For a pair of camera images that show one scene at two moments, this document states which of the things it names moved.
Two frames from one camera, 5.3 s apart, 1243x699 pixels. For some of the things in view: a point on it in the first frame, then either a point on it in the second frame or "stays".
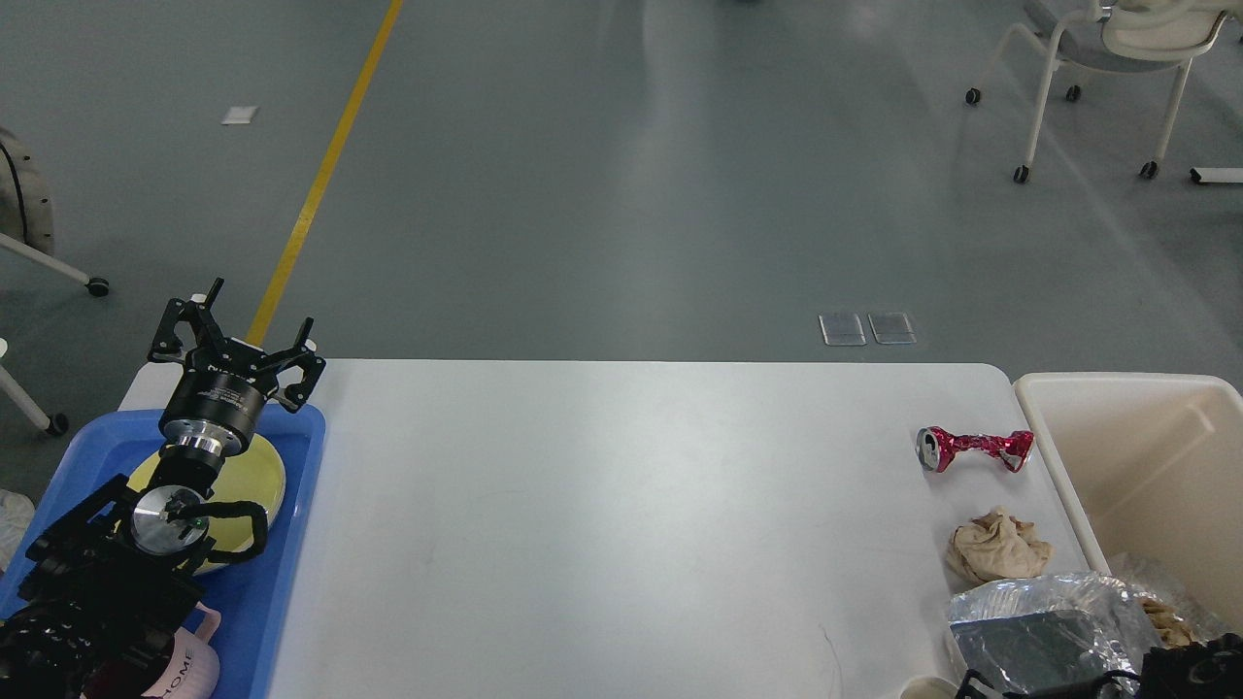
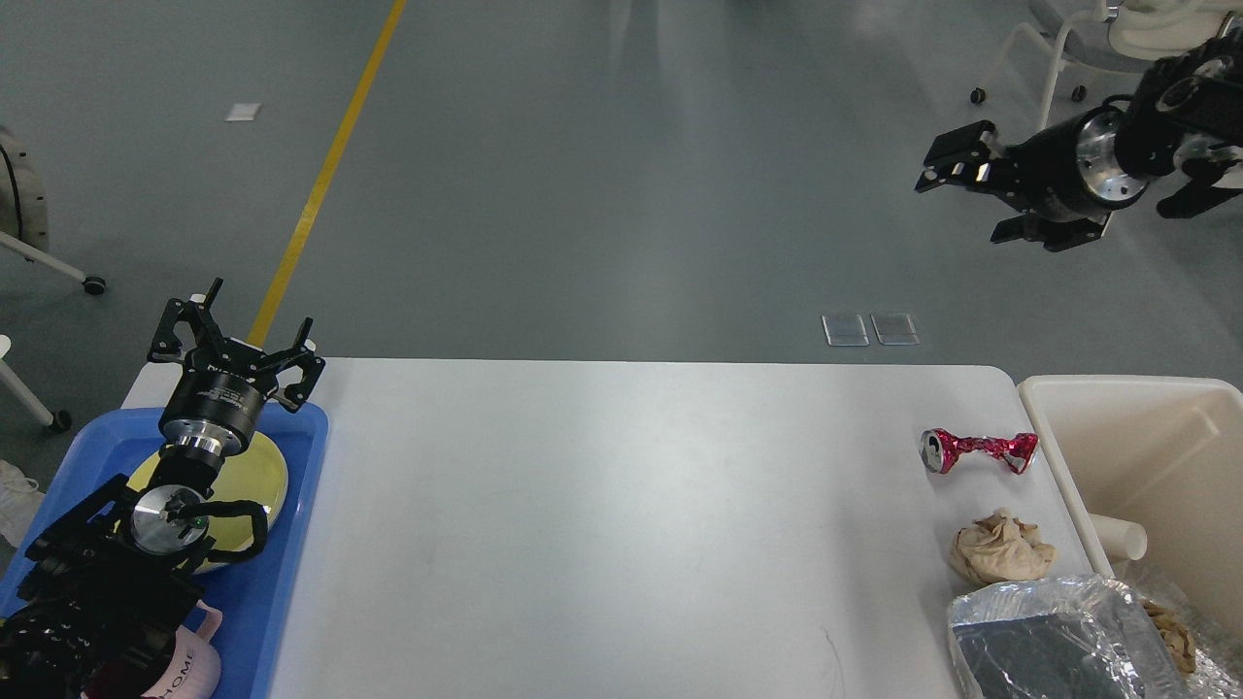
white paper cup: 929,687 -> 1120,539
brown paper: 1171,631 stays
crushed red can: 936,447 stays
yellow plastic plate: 252,474 stays
